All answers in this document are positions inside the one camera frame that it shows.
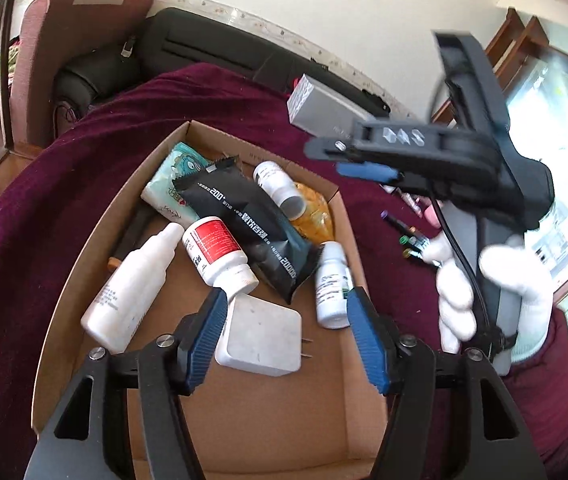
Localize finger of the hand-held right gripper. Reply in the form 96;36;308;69
304;135;365;162
338;161;405;184

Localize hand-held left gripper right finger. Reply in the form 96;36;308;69
346;287;547;480

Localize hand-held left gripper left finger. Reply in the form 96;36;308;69
24;287;229;480

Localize large white power adapter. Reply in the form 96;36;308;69
214;296;315;378

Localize white bottle with green label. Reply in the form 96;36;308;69
315;241;355;330

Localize white pill bottle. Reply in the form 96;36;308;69
253;161;307;214

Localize yellow snack packet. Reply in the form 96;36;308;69
291;182;335;243

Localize white dropper bottle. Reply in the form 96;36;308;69
81;222;185;354

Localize white bottle with red label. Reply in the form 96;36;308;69
182;216;261;301

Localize black snack packet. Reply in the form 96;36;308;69
171;155;315;306

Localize teal tissue pack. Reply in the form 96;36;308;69
141;142;215;226

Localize person's right forearm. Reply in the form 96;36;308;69
501;305;568;480

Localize person's right hand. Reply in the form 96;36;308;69
421;232;556;366

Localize grey cardboard gift box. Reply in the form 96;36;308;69
286;73;379;141

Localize pink white tube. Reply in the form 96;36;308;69
386;185;440;223

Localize green-capped black marker pen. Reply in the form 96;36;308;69
397;230;432;250

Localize black bag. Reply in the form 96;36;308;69
54;7;392;116

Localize maroon armchair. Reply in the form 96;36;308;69
11;0;155;150

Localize black cable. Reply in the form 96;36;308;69
425;72;497;346

